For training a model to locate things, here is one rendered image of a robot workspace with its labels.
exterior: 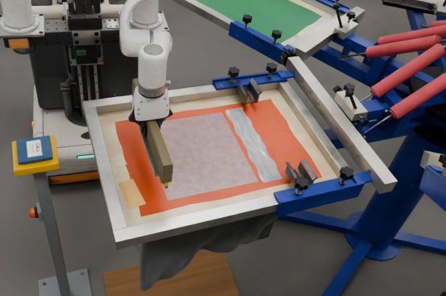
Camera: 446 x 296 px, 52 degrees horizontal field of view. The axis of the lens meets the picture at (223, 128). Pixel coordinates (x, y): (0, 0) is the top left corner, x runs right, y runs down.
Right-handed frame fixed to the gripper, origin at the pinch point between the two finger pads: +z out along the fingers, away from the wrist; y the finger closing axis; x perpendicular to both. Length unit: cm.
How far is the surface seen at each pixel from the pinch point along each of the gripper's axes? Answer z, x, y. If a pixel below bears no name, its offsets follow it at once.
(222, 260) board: 108, -6, -41
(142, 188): 13.7, 11.2, 5.0
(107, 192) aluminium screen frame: 10.2, 12.8, 15.6
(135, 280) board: 107, -8, 3
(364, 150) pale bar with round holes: 5, 20, -67
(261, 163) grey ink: 13.3, 11.1, -34.9
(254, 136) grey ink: 13.6, -1.6, -38.0
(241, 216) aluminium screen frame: 11.7, 29.8, -19.9
